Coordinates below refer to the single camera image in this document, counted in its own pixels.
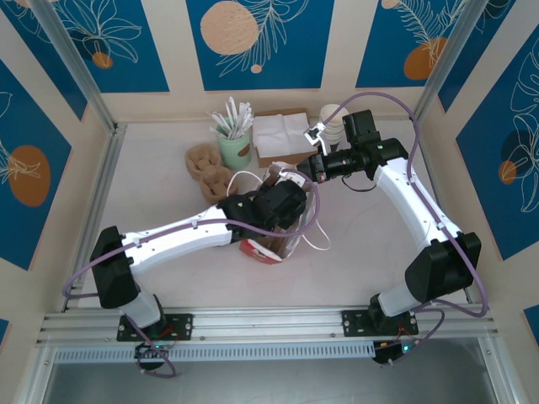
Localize red and white paper bag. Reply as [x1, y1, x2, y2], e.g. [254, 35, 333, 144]
[227, 161, 332, 266]

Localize brown cardboard napkin tray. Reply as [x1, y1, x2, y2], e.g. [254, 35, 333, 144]
[251, 109, 321, 169]

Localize mint green straw holder cup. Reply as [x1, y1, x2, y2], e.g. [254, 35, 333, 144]
[215, 125, 253, 170]

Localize stack of paper cups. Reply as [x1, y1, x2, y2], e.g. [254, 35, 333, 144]
[318, 103, 350, 152]

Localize grey metal sheet panel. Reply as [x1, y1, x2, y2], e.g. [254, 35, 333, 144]
[41, 360, 506, 404]

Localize controller board with LED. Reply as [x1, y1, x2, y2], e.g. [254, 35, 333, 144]
[133, 341, 173, 371]
[372, 339, 416, 368]

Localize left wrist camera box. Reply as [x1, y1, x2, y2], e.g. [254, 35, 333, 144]
[275, 167, 307, 187]

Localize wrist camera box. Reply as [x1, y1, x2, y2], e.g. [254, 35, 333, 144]
[275, 167, 307, 187]
[302, 120, 333, 157]

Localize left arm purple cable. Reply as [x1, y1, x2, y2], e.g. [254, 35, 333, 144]
[61, 167, 322, 378]

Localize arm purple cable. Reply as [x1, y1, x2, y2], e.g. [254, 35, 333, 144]
[61, 167, 322, 378]
[318, 91, 490, 367]

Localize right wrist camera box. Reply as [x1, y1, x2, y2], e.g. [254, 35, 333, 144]
[302, 120, 333, 157]

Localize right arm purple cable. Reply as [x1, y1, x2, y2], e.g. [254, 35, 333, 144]
[318, 91, 490, 367]

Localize long aluminium base rail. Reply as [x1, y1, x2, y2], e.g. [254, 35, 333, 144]
[35, 305, 500, 348]

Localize aluminium frame post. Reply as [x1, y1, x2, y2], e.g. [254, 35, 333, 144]
[412, 0, 485, 124]
[29, 0, 119, 132]

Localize white slotted cable duct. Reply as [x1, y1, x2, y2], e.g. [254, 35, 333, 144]
[52, 341, 376, 364]

